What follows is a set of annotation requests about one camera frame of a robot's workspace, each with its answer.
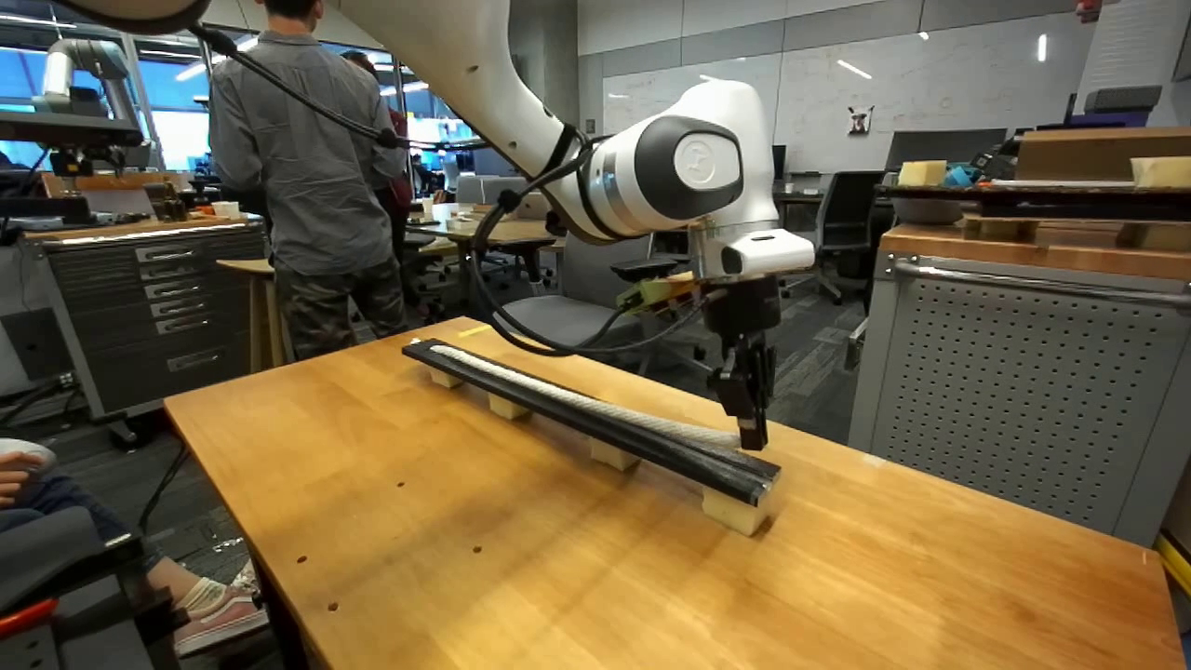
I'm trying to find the white sneaker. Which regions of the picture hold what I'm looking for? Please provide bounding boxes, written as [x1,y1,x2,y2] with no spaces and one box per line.
[162,561,275,662]

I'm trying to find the yellow foam block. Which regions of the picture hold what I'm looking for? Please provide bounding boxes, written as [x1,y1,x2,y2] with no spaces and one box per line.
[894,159,948,193]

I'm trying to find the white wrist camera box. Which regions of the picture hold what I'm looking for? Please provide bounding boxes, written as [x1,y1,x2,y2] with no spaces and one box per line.
[718,226,817,284]

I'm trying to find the wooden stool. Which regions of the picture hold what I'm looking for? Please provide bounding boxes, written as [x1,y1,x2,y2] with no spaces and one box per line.
[217,257,295,372]

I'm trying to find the seated person dark trousers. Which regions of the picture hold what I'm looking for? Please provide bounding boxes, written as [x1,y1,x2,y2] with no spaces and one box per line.
[0,470,199,624]

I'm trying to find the white handheld controller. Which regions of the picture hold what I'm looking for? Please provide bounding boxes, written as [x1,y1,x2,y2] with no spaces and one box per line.
[0,434,61,474]

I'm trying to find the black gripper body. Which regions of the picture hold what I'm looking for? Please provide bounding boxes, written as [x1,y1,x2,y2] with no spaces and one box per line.
[701,274,786,361]

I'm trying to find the black office chair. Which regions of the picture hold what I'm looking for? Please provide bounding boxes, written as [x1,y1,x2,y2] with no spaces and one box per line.
[792,166,887,304]

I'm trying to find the black grooved rail wooden blocks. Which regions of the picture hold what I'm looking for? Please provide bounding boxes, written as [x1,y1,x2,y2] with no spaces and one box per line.
[402,334,783,541]

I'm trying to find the person in grey shirt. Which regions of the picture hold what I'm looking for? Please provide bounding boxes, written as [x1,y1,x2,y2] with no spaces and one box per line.
[206,0,410,366]

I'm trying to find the operator hand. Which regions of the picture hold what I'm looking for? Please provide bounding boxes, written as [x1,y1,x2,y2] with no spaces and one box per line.
[0,454,48,506]

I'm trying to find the black drawer tool cabinet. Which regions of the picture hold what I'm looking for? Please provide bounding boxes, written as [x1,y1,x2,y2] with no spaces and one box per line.
[27,218,270,423]

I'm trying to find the large wooden box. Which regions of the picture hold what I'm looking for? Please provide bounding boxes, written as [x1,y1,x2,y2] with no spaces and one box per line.
[1013,125,1191,187]

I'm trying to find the wooden workbench top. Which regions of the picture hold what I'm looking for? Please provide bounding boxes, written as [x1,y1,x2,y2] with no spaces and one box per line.
[869,218,1191,285]

